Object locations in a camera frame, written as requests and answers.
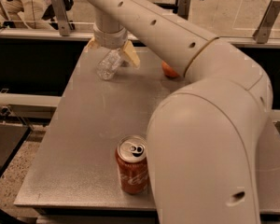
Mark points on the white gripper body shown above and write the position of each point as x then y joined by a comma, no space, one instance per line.
110,39

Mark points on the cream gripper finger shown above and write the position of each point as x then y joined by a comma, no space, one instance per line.
129,54
92,44

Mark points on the clear plastic water bottle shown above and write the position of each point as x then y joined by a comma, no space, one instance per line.
109,65

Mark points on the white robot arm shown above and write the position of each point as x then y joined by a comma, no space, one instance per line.
202,139

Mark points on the red coke can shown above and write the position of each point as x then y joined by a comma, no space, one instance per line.
131,158

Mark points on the red apple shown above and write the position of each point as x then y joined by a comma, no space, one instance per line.
168,70

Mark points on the seated person in beige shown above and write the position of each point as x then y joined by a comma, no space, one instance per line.
26,13

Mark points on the black side table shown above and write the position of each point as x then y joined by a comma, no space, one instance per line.
11,139

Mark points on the left metal bracket post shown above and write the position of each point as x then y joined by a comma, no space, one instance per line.
61,17

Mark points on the metal bracket post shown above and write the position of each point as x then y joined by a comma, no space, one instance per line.
183,9
262,34
61,17

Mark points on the middle metal bracket post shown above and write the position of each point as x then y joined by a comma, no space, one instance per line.
183,9

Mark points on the right metal bracket post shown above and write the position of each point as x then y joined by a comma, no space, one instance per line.
262,34

